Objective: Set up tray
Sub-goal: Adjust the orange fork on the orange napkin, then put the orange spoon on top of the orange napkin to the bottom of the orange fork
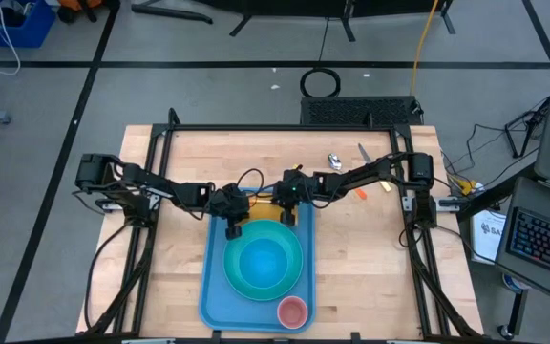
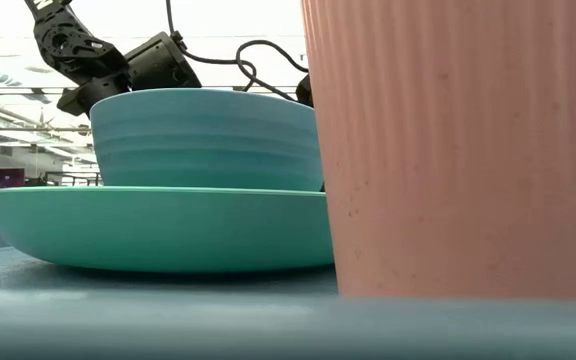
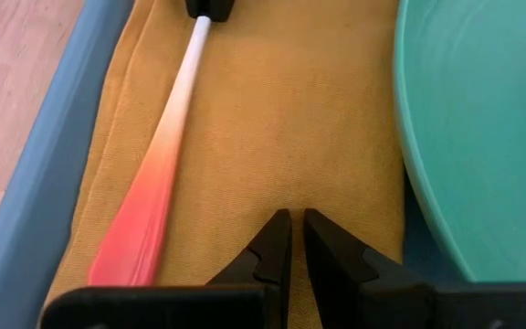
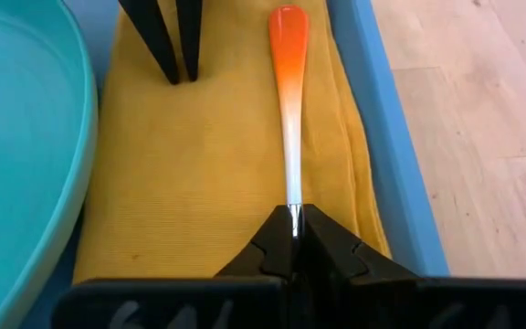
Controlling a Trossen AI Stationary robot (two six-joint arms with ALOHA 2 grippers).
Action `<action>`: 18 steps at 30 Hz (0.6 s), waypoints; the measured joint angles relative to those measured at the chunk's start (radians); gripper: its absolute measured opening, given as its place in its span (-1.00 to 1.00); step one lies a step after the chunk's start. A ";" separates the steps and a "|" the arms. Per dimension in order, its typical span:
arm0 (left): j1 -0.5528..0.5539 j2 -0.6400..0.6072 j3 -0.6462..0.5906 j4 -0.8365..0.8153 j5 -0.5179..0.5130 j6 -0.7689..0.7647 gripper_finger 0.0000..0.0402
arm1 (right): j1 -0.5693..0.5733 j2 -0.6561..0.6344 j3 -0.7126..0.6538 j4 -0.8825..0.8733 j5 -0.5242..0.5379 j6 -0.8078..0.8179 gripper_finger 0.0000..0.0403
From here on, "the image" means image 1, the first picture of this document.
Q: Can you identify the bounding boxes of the teal plate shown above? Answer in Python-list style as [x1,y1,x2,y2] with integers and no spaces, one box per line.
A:
[222,218,305,303]

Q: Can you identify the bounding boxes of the white printed box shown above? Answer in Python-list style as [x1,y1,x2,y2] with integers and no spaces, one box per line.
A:
[470,208,509,265]

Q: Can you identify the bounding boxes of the blue-teal bowl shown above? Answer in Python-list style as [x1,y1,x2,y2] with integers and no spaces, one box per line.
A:
[237,237,289,290]

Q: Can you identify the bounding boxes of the yellow hanging cable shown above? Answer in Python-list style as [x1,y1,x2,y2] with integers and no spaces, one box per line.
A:
[408,0,441,97]

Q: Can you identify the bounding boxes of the knife with pale yellow handle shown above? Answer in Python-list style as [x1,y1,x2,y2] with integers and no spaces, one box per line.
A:
[356,141,393,194]

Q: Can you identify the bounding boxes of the yellow connector bundle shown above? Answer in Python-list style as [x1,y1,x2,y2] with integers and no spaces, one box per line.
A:
[449,174,484,197]

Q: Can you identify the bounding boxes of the orange napkin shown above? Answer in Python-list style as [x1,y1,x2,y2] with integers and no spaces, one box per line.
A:
[247,199,286,224]

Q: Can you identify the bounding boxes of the black metal frame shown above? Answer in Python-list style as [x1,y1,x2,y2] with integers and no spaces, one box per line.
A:
[76,107,486,344]

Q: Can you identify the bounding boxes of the black perforated computer case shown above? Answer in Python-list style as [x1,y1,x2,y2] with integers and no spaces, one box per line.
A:
[299,95,424,128]

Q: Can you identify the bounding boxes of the blue plastic bin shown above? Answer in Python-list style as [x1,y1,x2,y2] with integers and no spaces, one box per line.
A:
[0,0,57,49]

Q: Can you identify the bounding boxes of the pink cup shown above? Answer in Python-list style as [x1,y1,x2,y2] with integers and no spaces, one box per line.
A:
[276,295,309,331]

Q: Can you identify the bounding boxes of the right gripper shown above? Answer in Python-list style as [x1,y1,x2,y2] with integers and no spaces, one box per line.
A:
[273,170,325,227]

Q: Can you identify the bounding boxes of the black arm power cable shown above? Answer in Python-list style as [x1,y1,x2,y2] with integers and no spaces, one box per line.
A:
[82,222,132,331]

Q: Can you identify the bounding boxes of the blue plastic tray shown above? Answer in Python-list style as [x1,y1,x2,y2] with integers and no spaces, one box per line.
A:
[197,186,317,334]

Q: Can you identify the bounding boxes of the coiled black cable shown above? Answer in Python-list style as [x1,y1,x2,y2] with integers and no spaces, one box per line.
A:
[298,67,342,99]

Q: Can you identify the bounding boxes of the black floor bar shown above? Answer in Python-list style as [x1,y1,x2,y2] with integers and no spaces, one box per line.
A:
[130,3,214,25]

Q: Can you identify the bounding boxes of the orange and black bag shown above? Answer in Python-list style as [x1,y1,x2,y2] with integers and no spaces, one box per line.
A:
[56,0,114,24]

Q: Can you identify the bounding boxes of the black divider screen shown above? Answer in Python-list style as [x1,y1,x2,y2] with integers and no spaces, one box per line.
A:
[193,0,457,44]

